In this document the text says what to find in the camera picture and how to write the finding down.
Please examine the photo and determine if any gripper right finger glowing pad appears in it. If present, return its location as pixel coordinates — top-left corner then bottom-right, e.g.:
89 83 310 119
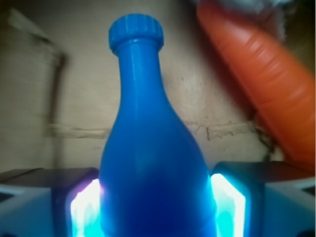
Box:
211 161 316 237

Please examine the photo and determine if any blue plastic bottle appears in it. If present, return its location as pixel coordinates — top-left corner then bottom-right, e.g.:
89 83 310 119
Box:
99 14 217 237

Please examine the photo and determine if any brown paper bag tray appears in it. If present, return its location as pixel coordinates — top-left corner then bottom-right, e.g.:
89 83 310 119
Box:
0 0 284 171

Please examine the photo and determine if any orange toy carrot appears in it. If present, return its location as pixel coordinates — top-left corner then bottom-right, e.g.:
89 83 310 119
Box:
197 0 316 166

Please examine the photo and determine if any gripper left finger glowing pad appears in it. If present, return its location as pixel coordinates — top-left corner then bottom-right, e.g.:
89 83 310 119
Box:
0 167 99 237

